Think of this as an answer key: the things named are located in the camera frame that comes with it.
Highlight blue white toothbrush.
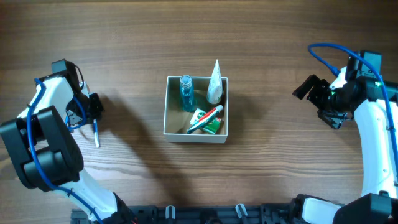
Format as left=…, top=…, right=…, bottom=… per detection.
left=93, top=119, right=100, bottom=148

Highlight blue mouthwash bottle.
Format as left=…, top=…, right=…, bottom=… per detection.
left=180, top=75, right=195, bottom=111

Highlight green white soap box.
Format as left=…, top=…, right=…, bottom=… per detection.
left=190, top=108, right=222, bottom=134

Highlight white lotion tube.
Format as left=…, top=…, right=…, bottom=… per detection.
left=206, top=60, right=223, bottom=105

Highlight red teal toothpaste tube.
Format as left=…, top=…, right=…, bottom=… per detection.
left=187, top=105, right=224, bottom=134

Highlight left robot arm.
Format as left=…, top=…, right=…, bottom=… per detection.
left=1, top=59, right=137, bottom=223

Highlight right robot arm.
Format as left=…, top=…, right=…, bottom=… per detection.
left=286, top=43, right=397, bottom=223

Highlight white cardboard box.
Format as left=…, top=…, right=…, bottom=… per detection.
left=163, top=76, right=229, bottom=144

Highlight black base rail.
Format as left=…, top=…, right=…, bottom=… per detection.
left=70, top=203, right=307, bottom=224

